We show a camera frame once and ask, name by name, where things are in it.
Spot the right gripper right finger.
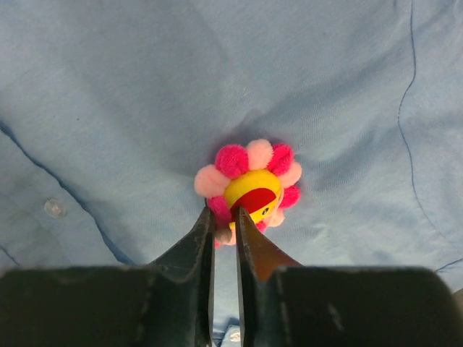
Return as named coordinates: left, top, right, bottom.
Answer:
left=236, top=208, right=462, bottom=346

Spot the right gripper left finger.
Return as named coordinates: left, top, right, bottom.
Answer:
left=1, top=208, right=216, bottom=346

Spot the pink flower smiley brooch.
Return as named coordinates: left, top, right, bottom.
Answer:
left=194, top=139, right=302, bottom=248

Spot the light blue button shirt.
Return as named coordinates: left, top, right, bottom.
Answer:
left=1, top=1, right=462, bottom=346

